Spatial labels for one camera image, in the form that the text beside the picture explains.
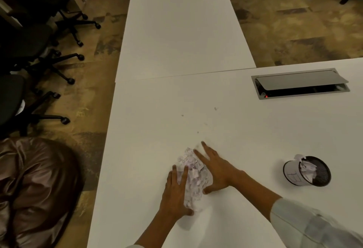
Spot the person's right hand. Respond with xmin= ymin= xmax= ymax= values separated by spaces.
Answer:
xmin=193 ymin=141 xmax=245 ymax=195

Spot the person's left hand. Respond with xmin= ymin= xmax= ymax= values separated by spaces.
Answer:
xmin=158 ymin=164 xmax=195 ymax=219

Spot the pile of torn paper scraps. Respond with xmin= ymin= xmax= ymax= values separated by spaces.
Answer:
xmin=176 ymin=147 xmax=214 ymax=212

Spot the person's left forearm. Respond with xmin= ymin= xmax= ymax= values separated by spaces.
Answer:
xmin=133 ymin=213 xmax=185 ymax=248

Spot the person's right forearm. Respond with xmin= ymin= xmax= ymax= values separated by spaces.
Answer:
xmin=231 ymin=170 xmax=363 ymax=248

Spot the white paper sheet label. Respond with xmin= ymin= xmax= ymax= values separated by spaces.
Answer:
xmin=283 ymin=154 xmax=307 ymax=185

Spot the crumpled white paper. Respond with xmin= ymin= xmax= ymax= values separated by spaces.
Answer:
xmin=299 ymin=157 xmax=318 ymax=184

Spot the black mesh cup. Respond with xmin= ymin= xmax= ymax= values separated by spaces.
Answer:
xmin=283 ymin=156 xmax=332 ymax=187

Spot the brown shiny bean bag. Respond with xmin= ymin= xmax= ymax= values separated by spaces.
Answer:
xmin=0 ymin=137 xmax=85 ymax=248

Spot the grey open cable box flap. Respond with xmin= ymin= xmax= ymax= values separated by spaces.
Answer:
xmin=251 ymin=68 xmax=350 ymax=100

